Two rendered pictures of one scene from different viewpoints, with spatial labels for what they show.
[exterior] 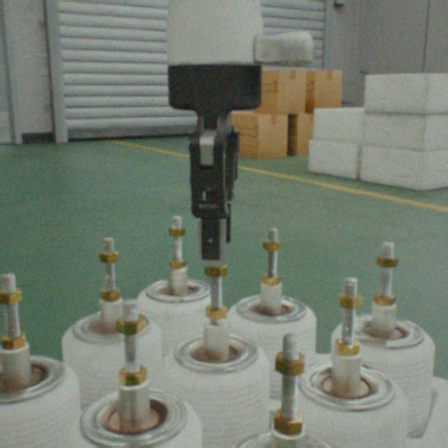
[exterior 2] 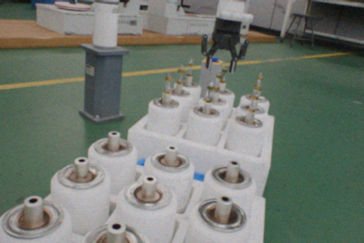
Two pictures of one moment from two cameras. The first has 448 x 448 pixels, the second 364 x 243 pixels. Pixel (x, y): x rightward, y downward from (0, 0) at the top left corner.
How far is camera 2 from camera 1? 91 cm
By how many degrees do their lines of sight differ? 71
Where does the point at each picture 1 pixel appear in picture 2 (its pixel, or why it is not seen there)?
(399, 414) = (198, 118)
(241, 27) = (222, 8)
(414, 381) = (234, 134)
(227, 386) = (201, 103)
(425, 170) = not seen: outside the picture
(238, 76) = (219, 21)
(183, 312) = (243, 101)
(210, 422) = not seen: hidden behind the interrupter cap
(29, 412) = not seen: hidden behind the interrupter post
